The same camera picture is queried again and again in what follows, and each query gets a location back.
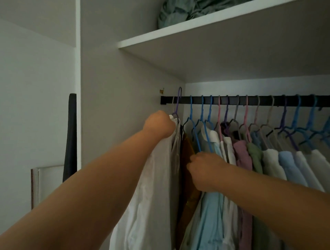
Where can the person's right hand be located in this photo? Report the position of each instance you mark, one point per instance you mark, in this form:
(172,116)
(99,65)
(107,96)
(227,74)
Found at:
(207,171)

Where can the person's left hand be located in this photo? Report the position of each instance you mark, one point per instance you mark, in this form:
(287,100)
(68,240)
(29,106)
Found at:
(159,126)

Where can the mustard floral garment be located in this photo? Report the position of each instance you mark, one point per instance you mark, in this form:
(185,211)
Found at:
(188,185)

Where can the beige plastic hanger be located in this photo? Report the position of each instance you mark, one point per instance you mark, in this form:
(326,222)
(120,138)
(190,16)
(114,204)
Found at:
(173,103)
(270,110)
(256,110)

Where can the white floral blouse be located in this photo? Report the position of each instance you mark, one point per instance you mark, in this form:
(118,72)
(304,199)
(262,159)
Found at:
(232,152)

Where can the mauve pink shorts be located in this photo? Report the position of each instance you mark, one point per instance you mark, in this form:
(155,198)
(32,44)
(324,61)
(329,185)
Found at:
(242,154)

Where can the white wardrobe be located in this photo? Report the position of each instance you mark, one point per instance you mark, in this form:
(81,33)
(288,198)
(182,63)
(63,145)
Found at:
(116,103)

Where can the green shorts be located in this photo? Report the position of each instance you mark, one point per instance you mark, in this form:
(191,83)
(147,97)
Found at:
(255,154)

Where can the mauve grey plastic hanger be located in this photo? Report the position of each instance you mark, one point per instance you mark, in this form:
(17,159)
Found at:
(236,108)

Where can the person's right forearm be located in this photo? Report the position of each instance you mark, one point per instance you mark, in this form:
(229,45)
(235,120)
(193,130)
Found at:
(278,206)

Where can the person's left forearm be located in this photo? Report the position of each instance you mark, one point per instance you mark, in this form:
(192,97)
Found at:
(77,206)

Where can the grey framed panel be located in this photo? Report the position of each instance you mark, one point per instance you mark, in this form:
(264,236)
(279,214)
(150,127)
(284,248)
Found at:
(43,185)

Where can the black clothes rail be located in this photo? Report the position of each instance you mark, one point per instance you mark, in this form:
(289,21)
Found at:
(167,100)

